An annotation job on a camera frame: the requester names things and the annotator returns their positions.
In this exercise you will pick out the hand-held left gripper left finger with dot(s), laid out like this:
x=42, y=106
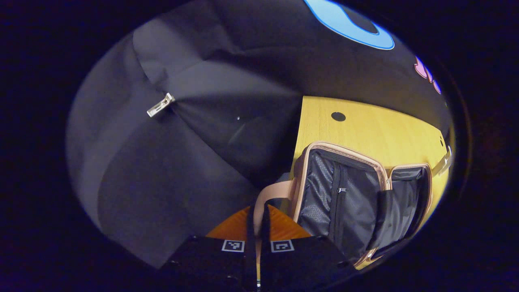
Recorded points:
x=249, y=227

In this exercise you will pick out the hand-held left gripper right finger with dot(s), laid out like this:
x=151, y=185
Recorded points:
x=265, y=243

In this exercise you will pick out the pink suitcase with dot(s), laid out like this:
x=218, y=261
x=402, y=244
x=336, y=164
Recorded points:
x=324, y=194

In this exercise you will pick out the white clip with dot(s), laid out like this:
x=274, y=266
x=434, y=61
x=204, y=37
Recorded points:
x=160, y=104

